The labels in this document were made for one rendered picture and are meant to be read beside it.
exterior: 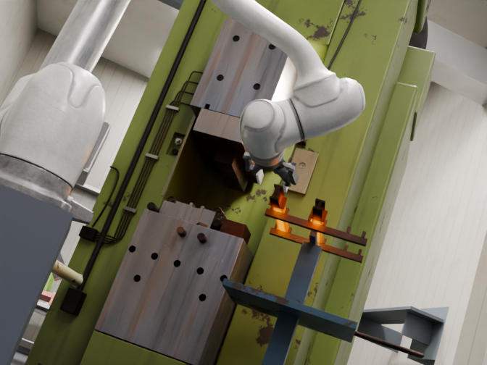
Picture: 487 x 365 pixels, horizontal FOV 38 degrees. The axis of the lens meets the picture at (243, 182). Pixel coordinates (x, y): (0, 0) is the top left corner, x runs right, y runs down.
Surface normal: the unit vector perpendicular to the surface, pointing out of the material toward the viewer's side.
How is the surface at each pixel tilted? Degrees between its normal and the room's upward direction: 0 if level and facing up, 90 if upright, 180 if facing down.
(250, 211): 90
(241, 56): 90
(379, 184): 90
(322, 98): 106
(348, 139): 90
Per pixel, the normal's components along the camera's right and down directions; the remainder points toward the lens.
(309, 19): -0.16, -0.36
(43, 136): 0.21, -0.18
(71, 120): 0.62, -0.08
